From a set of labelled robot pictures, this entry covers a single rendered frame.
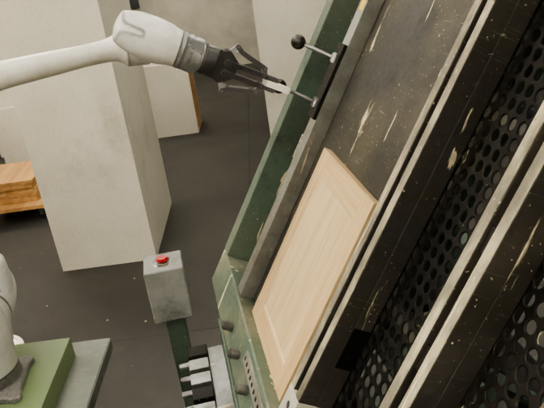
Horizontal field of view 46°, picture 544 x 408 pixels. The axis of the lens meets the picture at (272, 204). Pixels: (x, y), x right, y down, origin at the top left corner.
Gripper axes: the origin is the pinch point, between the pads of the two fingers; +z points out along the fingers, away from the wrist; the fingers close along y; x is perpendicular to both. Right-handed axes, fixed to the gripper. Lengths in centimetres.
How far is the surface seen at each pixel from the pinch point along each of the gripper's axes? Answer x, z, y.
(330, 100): -3.2, 13.7, 1.8
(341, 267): -47, 14, -23
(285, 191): -3.3, 12.1, -24.6
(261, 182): 20.7, 12.2, -31.2
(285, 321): -33, 14, -46
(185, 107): 474, 46, -110
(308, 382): -66, 9, -40
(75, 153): 215, -41, -105
